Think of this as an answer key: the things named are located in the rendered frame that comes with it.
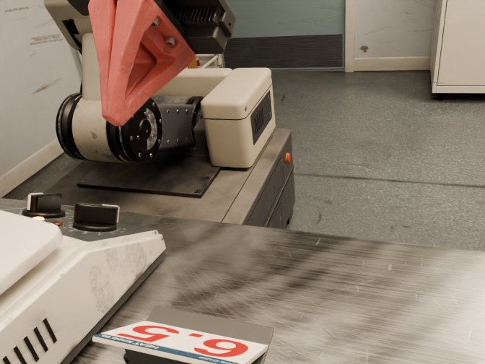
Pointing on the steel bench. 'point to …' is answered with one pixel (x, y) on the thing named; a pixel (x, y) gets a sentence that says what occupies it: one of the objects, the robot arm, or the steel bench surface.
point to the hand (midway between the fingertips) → (115, 110)
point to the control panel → (87, 231)
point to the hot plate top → (24, 245)
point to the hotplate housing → (73, 296)
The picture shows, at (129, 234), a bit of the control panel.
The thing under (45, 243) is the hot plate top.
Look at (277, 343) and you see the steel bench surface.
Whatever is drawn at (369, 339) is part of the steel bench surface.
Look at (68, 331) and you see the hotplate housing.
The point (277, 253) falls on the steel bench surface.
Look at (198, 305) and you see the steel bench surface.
